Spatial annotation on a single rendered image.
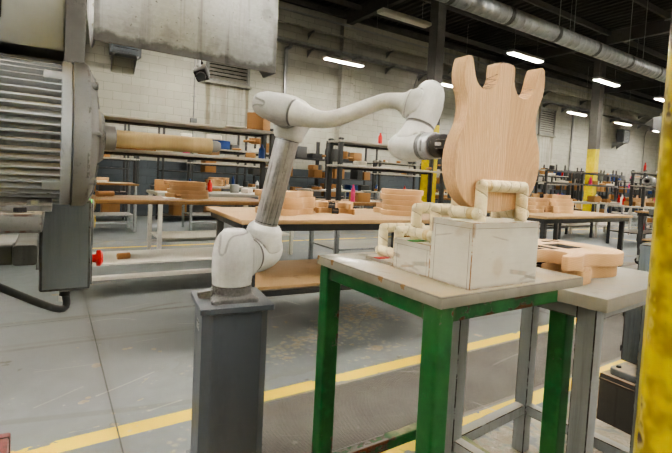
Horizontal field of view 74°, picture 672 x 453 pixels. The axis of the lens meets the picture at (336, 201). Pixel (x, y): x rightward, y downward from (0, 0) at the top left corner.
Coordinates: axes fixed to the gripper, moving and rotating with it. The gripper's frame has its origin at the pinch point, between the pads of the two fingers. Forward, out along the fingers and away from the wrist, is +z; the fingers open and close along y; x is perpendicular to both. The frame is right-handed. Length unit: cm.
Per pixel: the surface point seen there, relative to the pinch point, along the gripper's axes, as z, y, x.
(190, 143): -7, 80, -6
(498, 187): 8.2, 4.2, -11.5
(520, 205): 7.4, -6.6, -16.2
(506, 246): 9.6, 0.7, -27.1
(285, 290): -187, -30, -95
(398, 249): -18.6, 14.0, -32.6
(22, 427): -149, 116, -134
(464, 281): 8.0, 14.0, -35.9
